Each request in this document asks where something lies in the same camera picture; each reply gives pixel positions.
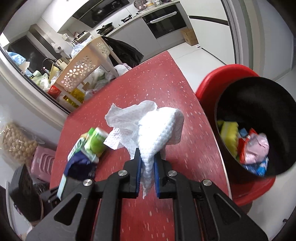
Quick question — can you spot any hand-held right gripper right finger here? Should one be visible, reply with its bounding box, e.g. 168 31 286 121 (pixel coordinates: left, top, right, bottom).
154 153 269 241

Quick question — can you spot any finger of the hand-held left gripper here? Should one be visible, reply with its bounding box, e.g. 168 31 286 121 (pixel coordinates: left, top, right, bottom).
63 157 98 181

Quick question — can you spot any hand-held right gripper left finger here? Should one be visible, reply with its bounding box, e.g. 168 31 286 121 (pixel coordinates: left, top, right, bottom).
25 148 142 241

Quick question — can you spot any white paper towel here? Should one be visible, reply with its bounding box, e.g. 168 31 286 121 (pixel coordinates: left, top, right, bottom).
105 100 185 199

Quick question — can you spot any yellow ridged sponge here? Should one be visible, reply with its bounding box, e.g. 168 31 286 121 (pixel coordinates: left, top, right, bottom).
219 120 239 159

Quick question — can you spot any red and pink packet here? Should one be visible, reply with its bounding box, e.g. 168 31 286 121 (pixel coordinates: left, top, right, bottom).
238 129 270 165

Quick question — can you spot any blue packet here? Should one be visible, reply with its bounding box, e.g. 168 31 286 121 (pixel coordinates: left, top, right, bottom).
245 159 269 177

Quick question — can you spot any black trash bin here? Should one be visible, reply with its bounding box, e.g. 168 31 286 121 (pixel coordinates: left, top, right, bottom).
214 77 296 184

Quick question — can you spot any pink plastic stool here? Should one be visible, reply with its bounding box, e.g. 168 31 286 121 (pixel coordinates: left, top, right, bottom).
31 146 56 186

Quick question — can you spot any clear bag of nuts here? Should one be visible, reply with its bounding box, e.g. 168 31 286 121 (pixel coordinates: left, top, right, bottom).
0 121 39 166

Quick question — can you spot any red bag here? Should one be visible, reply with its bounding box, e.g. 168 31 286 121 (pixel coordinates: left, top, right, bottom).
47 85 61 97

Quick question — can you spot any beige chair with flower cutouts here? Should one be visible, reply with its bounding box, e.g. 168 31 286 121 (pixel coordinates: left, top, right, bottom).
54 36 127 103

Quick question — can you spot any red plastic stool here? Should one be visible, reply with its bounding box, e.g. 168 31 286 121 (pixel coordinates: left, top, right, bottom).
195 64 277 207

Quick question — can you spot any black jacket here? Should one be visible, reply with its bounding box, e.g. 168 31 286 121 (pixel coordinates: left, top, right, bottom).
101 36 144 68

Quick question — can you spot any black wok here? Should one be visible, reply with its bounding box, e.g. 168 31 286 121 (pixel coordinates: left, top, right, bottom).
96 22 115 33

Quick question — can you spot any cardboard box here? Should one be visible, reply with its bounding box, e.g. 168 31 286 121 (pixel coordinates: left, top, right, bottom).
180 28 199 46

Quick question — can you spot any black built-in oven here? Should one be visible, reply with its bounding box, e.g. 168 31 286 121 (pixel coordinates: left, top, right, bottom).
141 5 188 40

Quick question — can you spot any black range hood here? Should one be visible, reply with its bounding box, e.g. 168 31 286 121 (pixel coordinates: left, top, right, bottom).
71 0 130 29

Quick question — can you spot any white fridge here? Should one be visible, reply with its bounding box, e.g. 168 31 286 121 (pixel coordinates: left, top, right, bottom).
185 0 232 32

